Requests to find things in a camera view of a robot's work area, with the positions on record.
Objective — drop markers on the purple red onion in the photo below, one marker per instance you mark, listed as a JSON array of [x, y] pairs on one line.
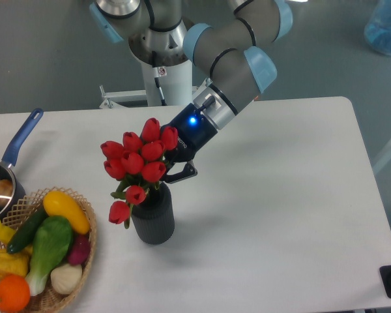
[[80, 250]]

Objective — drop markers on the orange fruit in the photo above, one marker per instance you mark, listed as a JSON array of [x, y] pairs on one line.
[[14, 293]]

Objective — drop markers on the dark grey ribbed vase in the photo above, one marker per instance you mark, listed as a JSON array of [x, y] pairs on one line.
[[153, 219]]

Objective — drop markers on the yellow banana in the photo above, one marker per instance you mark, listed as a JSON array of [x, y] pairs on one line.
[[6, 233]]

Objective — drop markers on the blue plastic bag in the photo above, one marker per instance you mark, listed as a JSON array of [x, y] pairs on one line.
[[377, 31]]

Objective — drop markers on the yellow bell pepper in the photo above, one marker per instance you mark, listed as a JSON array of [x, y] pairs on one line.
[[13, 264]]

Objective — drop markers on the blue handled saucepan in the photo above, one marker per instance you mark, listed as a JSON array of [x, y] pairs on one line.
[[10, 157]]

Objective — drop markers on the yellow squash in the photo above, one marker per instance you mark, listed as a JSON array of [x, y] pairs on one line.
[[58, 203]]

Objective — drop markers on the red tulip bouquet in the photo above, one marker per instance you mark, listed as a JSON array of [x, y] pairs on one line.
[[138, 163]]

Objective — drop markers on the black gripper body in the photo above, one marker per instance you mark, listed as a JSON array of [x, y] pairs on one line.
[[194, 131]]

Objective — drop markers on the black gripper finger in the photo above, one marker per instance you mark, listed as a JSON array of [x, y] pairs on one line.
[[187, 172]]

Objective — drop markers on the woven wicker basket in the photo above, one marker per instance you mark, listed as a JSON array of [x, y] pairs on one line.
[[49, 300]]

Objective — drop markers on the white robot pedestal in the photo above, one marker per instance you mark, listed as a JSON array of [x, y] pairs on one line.
[[172, 86]]

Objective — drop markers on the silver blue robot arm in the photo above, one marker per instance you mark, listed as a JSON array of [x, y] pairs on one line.
[[212, 73]]

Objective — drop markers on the white garlic bulb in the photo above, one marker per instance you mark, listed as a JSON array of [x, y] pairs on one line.
[[65, 278]]

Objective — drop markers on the green bok choy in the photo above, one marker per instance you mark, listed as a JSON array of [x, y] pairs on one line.
[[50, 245]]

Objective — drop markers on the dark green cucumber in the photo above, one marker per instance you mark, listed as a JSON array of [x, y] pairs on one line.
[[26, 232]]

